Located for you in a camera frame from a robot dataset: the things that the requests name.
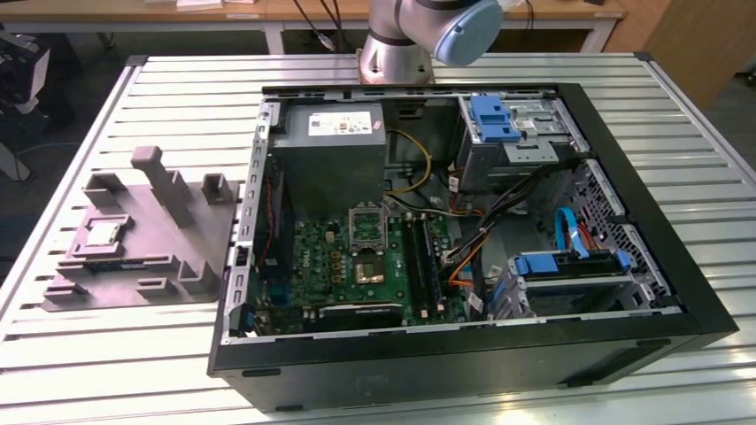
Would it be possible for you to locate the green blue RAM stick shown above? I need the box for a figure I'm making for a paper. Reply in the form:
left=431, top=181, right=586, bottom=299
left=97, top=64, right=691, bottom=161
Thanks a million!
left=82, top=259, right=151, bottom=274

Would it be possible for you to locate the hard disk in blue carrier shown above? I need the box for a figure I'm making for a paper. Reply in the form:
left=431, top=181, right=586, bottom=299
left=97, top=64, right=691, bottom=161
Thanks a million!
left=513, top=248, right=635, bottom=280

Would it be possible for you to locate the metal socket cover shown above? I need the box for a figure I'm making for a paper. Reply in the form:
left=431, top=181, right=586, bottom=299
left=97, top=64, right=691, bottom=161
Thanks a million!
left=347, top=203, right=393, bottom=257

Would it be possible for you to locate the black cable bundle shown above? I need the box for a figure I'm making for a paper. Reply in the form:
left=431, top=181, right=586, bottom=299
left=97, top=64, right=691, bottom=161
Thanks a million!
left=441, top=157, right=585, bottom=267

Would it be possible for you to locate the red black twisted wire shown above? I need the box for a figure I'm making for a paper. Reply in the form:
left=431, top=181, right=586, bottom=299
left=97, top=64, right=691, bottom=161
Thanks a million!
left=262, top=172, right=279, bottom=271

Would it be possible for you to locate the wooden cabinet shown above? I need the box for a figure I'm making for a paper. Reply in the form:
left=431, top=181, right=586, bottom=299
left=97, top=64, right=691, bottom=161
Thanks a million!
left=606, top=0, right=756, bottom=112

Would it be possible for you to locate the grey metal disk bay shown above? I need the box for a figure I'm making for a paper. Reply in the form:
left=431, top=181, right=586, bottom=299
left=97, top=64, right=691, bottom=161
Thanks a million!
left=487, top=247, right=681, bottom=321

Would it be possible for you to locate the grey power supply unit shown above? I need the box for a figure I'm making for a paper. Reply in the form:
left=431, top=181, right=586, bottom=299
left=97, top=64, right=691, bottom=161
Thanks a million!
left=269, top=99, right=391, bottom=209

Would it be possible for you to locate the green Dell motherboard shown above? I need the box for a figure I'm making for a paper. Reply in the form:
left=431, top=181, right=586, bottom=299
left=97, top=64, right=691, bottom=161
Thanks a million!
left=247, top=207, right=474, bottom=333

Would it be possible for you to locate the wooden desk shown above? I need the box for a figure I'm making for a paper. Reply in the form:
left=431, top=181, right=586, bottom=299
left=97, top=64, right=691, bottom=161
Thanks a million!
left=0, top=0, right=631, bottom=57

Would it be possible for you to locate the yellow wire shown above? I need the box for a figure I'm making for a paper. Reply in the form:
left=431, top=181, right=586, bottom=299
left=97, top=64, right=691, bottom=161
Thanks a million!
left=382, top=127, right=434, bottom=195

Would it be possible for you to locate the red orange wire bundle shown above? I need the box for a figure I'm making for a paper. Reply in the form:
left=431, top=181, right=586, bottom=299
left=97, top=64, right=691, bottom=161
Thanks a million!
left=570, top=220, right=614, bottom=256

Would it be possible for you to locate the black PC case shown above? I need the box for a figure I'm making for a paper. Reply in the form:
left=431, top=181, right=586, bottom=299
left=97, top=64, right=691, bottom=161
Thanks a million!
left=206, top=81, right=741, bottom=415

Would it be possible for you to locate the CPU socket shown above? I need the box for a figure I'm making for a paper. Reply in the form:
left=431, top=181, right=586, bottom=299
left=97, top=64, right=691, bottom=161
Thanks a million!
left=349, top=252, right=390, bottom=288

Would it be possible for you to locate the blue data cable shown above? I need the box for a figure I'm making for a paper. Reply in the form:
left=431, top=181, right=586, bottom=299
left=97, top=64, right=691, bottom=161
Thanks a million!
left=554, top=205, right=594, bottom=261

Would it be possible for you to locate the black cable with silver plug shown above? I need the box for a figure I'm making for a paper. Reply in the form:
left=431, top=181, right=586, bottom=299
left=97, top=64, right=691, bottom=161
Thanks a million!
left=293, top=0, right=345, bottom=50

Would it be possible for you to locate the grey metal drive cage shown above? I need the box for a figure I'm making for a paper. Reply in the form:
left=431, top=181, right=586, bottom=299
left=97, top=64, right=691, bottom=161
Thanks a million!
left=458, top=94, right=593, bottom=194

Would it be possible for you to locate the blue plastic drive carrier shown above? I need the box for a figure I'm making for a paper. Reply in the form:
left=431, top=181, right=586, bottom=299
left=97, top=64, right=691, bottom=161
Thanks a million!
left=471, top=96, right=523, bottom=144

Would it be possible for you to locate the black graphics card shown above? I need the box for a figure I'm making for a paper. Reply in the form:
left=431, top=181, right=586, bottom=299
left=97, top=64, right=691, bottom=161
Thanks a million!
left=317, top=302, right=409, bottom=332

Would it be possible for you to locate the silver green CPU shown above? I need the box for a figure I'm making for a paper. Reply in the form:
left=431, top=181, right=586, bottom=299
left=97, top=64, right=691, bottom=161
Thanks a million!
left=85, top=220, right=126, bottom=248

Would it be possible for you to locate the grey white camera block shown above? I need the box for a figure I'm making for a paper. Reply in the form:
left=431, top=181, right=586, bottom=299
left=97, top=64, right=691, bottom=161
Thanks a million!
left=17, top=40, right=54, bottom=89

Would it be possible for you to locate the grey parts rack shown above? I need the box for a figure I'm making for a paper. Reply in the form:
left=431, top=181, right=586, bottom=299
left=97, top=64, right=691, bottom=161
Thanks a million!
left=41, top=145, right=245, bottom=313

